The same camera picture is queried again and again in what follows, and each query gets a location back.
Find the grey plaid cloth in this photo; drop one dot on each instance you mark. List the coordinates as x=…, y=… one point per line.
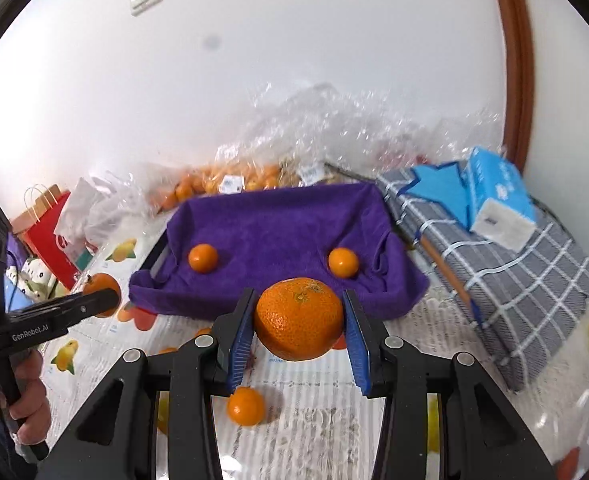
x=524, y=300

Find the blue folded paper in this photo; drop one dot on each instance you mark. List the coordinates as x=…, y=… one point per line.
x=439, y=190

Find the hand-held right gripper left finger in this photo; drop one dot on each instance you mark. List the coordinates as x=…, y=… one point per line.
x=242, y=340

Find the person's left hand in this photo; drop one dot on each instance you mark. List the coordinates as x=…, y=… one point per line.
x=34, y=395

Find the purple cloth-lined tray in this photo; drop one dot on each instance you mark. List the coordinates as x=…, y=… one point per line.
x=274, y=225

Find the red paper bag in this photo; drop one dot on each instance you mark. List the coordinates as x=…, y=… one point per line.
x=49, y=240

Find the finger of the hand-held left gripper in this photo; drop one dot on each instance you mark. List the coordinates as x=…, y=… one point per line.
x=89, y=305

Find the white dotted cloth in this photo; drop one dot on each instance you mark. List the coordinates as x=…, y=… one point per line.
x=39, y=277

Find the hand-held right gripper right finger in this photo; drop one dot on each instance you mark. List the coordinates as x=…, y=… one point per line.
x=357, y=345

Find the white plastic bag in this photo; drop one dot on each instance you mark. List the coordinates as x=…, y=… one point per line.
x=82, y=205

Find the clear bag of oranges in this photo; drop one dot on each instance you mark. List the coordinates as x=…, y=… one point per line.
x=214, y=180

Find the small orange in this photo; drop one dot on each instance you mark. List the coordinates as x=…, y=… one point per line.
x=343, y=262
x=246, y=406
x=203, y=258
x=102, y=282

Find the brown wooden door frame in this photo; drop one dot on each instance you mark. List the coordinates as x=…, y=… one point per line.
x=517, y=60

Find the small clear plastic bag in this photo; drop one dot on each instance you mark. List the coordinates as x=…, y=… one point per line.
x=124, y=187

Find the large orange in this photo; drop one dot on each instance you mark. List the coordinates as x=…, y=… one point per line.
x=298, y=319

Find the crumpled clear plastic bag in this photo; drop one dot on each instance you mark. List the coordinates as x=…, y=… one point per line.
x=354, y=125

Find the black tray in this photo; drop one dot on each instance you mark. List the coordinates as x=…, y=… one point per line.
x=155, y=260

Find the blue tissue pack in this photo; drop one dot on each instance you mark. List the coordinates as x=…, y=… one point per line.
x=499, y=195

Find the wooden stick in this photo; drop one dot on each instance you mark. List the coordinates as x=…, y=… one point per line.
x=444, y=270

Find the fruit print tablecloth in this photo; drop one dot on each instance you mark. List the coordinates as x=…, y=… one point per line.
x=314, y=410

